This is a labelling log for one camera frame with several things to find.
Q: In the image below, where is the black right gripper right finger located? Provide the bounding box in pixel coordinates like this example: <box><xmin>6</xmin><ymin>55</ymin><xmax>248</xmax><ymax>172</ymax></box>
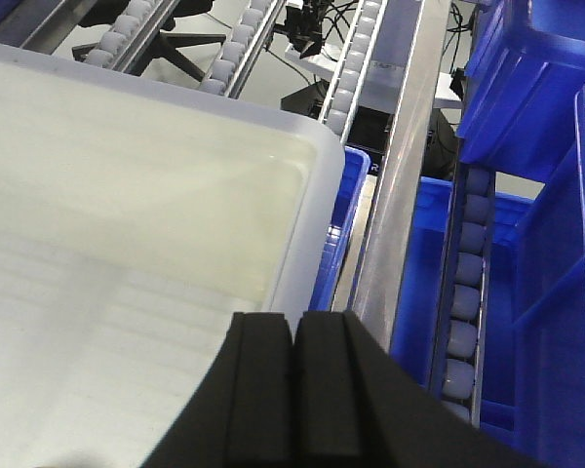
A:
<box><xmin>294</xmin><ymin>312</ymin><xmax>538</xmax><ymax>467</ymax></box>

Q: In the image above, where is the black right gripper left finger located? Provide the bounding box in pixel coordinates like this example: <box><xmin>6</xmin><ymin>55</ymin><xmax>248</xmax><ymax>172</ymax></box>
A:
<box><xmin>143</xmin><ymin>312</ymin><xmax>293</xmax><ymax>467</ymax></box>

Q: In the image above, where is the white plastic tote box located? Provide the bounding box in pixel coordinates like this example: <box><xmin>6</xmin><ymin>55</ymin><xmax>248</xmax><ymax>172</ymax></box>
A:
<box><xmin>0</xmin><ymin>44</ymin><xmax>345</xmax><ymax>467</ymax></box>

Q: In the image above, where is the grey roller track right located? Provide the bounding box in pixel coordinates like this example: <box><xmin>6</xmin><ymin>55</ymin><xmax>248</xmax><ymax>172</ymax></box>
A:
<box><xmin>428</xmin><ymin>163</ymin><xmax>494</xmax><ymax>427</ymax></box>

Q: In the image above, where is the aluminium shelf beam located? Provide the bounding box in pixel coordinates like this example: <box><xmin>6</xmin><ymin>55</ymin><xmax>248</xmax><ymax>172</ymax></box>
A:
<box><xmin>332</xmin><ymin>1</ymin><xmax>450</xmax><ymax>351</ymax></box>

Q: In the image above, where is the blue plastic bin lower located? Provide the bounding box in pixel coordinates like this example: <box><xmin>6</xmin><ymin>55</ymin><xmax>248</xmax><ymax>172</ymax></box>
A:
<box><xmin>389</xmin><ymin>177</ymin><xmax>532</xmax><ymax>445</ymax></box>

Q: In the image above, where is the blue plastic bin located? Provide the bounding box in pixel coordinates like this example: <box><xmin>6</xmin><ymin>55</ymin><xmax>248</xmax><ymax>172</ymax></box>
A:
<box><xmin>389</xmin><ymin>177</ymin><xmax>532</xmax><ymax>445</ymax></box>
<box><xmin>458</xmin><ymin>1</ymin><xmax>585</xmax><ymax>467</ymax></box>

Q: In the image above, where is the blue bin under tote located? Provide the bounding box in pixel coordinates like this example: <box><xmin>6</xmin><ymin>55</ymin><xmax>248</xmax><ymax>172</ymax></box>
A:
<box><xmin>309</xmin><ymin>146</ymin><xmax>371</xmax><ymax>311</ymax></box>

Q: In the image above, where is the white roller track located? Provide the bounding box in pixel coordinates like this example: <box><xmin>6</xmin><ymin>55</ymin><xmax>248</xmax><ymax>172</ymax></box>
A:
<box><xmin>318</xmin><ymin>1</ymin><xmax>388</xmax><ymax>145</ymax></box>
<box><xmin>197</xmin><ymin>0</ymin><xmax>284</xmax><ymax>98</ymax></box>
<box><xmin>84</xmin><ymin>0</ymin><xmax>177</xmax><ymax>73</ymax></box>

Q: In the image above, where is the blue plastic bin right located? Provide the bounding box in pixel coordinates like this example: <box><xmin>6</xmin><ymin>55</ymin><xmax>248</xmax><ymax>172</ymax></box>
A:
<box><xmin>458</xmin><ymin>1</ymin><xmax>585</xmax><ymax>467</ymax></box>

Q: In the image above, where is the white roller track far left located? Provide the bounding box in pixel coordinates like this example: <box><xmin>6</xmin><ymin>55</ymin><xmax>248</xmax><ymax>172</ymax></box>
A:
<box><xmin>84</xmin><ymin>0</ymin><xmax>177</xmax><ymax>73</ymax></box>

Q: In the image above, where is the black office chair base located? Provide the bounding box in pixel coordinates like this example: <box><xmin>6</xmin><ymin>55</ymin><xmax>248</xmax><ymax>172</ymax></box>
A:
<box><xmin>72</xmin><ymin>1</ymin><xmax>226</xmax><ymax>81</ymax></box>

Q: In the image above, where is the black cables and device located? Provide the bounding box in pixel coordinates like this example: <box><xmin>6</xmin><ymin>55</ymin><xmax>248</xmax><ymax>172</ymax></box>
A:
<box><xmin>272</xmin><ymin>0</ymin><xmax>367</xmax><ymax>62</ymax></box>

